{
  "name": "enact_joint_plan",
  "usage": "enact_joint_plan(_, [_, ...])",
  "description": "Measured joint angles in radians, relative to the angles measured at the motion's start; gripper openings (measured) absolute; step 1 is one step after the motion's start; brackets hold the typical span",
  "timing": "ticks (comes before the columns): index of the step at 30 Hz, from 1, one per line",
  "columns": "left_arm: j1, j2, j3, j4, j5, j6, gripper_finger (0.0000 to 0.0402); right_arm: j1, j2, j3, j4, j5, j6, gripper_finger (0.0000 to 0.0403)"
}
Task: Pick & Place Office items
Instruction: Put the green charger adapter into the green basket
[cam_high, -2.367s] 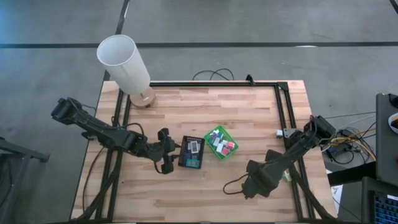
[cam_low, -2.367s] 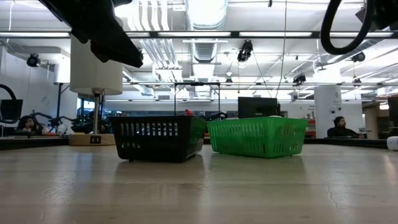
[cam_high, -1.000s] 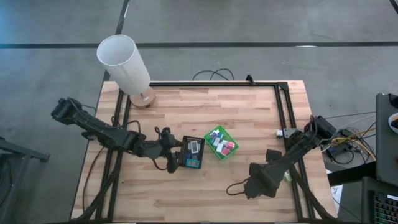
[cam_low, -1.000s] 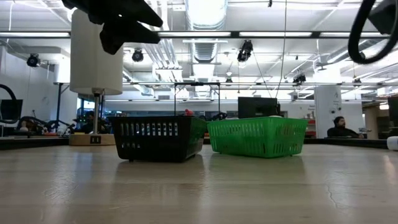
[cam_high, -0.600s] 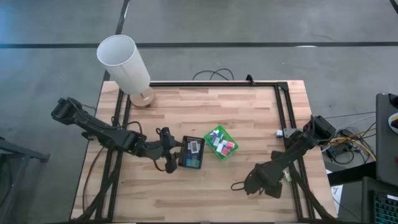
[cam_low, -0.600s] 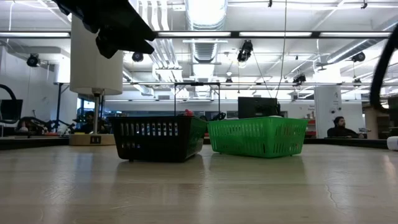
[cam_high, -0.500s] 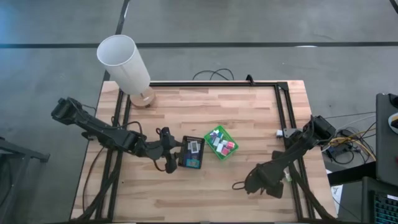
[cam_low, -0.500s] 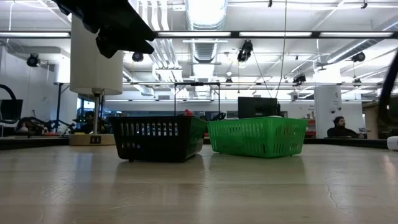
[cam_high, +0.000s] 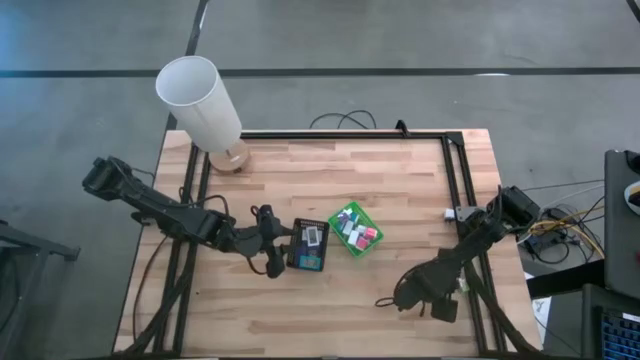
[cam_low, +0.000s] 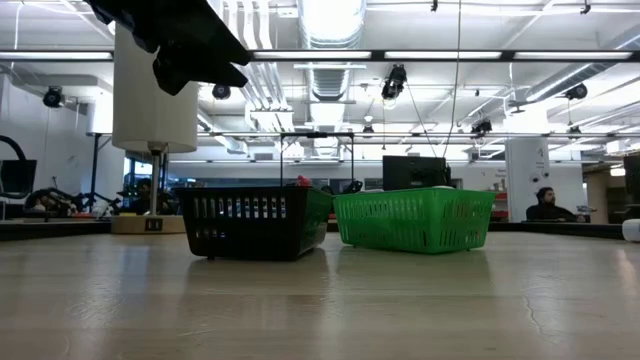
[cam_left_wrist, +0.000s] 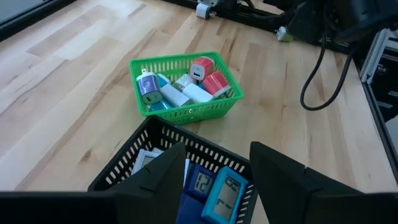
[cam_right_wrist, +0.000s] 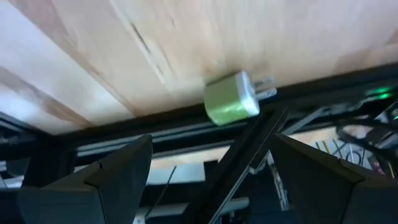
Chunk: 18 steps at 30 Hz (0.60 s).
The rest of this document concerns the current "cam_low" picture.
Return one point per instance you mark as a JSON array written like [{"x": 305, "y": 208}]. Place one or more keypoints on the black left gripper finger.
[
  {"x": 195, "y": 75},
  {"x": 200, "y": 35}
]

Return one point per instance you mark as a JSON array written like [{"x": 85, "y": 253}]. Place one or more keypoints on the black ceiling spotlight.
[
  {"x": 221, "y": 91},
  {"x": 576, "y": 91},
  {"x": 481, "y": 126},
  {"x": 368, "y": 129},
  {"x": 395, "y": 82},
  {"x": 53, "y": 96}
]

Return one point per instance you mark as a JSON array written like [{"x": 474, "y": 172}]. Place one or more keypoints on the white shade wooden base lamp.
[{"x": 150, "y": 120}]

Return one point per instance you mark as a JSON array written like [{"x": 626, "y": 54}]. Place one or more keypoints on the person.
[
  {"x": 144, "y": 195},
  {"x": 549, "y": 210}
]

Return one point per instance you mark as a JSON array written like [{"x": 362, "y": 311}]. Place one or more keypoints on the small red background object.
[{"x": 303, "y": 181}]

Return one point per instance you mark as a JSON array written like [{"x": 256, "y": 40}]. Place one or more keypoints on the black slotted plastic basket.
[{"x": 250, "y": 223}]

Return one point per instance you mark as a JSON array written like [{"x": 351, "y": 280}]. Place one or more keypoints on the black overhead light bar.
[{"x": 377, "y": 55}]

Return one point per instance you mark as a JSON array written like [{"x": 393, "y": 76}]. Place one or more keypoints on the black computer monitor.
[
  {"x": 17, "y": 175},
  {"x": 412, "y": 172},
  {"x": 632, "y": 177}
]

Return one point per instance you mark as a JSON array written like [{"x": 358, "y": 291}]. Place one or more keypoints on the green slotted plastic basket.
[{"x": 415, "y": 220}]

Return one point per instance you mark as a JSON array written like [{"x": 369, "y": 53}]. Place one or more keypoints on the red storage rack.
[{"x": 500, "y": 205}]

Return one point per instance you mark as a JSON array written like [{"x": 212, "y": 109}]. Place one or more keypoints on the silver ventilation duct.
[{"x": 330, "y": 30}]

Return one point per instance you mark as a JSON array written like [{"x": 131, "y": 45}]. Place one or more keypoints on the black aluminium table frame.
[{"x": 50, "y": 229}]

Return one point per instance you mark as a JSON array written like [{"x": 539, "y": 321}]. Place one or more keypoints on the white USB wall charger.
[{"x": 632, "y": 231}]

